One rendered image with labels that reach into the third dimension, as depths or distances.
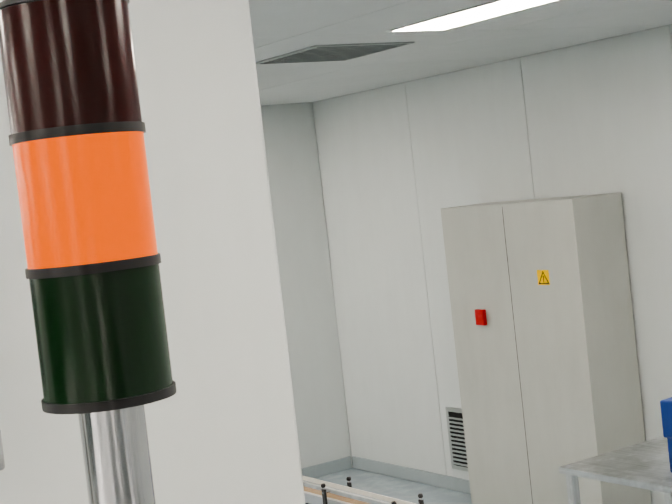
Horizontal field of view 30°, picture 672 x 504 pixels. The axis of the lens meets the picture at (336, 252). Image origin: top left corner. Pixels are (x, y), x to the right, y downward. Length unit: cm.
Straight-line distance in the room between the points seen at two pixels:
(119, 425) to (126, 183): 9
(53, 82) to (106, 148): 3
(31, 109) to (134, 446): 13
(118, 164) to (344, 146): 925
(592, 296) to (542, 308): 35
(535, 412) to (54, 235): 732
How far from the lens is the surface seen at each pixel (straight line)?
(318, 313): 997
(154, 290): 47
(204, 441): 211
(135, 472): 48
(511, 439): 797
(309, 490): 571
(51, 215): 46
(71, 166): 46
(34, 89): 47
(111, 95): 47
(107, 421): 48
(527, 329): 766
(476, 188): 850
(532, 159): 807
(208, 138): 211
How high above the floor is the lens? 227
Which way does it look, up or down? 3 degrees down
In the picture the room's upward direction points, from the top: 6 degrees counter-clockwise
